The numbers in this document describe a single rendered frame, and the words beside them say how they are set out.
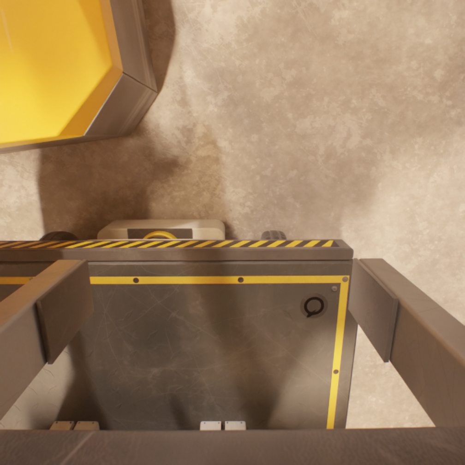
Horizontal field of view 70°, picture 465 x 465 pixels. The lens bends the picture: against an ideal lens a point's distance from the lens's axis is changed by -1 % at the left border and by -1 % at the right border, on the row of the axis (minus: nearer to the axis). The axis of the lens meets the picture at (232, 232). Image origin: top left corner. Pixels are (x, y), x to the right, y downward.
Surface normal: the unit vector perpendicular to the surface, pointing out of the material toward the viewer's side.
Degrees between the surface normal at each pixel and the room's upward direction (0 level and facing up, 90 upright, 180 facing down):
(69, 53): 22
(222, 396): 0
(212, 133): 0
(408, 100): 0
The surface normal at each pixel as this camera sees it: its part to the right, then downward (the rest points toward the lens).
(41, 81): 0.37, 0.21
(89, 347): 0.00, 0.28
